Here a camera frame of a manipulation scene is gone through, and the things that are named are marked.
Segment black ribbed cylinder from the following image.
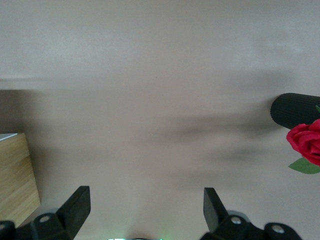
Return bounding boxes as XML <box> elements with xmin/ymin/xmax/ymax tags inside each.
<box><xmin>270</xmin><ymin>92</ymin><xmax>320</xmax><ymax>130</ymax></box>

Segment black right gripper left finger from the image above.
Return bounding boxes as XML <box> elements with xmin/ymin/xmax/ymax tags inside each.
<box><xmin>31</xmin><ymin>185</ymin><xmax>91</xmax><ymax>240</ymax></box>

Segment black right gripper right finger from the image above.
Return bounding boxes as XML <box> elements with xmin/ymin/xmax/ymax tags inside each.
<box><xmin>199</xmin><ymin>187</ymin><xmax>266</xmax><ymax>240</ymax></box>

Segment light wooden drawer cabinet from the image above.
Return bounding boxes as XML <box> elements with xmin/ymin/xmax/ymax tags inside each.
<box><xmin>0</xmin><ymin>132</ymin><xmax>41</xmax><ymax>229</ymax></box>

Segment red artificial rose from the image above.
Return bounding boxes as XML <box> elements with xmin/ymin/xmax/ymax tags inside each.
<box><xmin>286</xmin><ymin>104</ymin><xmax>320</xmax><ymax>175</ymax></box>

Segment brown table cloth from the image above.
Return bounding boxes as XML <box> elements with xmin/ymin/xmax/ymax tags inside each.
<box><xmin>0</xmin><ymin>0</ymin><xmax>320</xmax><ymax>240</ymax></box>

